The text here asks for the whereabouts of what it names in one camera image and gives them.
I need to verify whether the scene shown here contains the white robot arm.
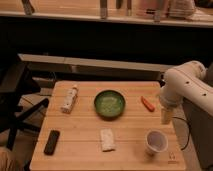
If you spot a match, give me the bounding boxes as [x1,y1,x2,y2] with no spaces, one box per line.
[159,61,213,124]

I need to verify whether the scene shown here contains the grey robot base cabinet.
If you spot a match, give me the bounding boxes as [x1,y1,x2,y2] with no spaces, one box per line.
[181,63,213,169]

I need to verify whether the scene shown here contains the orange carrot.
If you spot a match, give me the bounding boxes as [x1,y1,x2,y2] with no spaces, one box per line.
[141,96,155,112]

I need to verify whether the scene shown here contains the green bowl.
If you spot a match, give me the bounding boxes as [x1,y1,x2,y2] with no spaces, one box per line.
[94,90,126,119]

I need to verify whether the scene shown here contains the white plastic bottle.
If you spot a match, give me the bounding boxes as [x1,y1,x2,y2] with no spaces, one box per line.
[61,85,78,114]

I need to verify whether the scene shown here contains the black remote control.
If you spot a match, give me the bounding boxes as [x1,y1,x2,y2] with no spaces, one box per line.
[44,130,60,155]

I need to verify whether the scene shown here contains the black office chair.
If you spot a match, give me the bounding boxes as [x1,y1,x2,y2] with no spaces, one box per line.
[0,61,49,150]

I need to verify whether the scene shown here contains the black power cable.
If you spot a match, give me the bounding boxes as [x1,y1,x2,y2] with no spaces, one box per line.
[172,115,191,151]

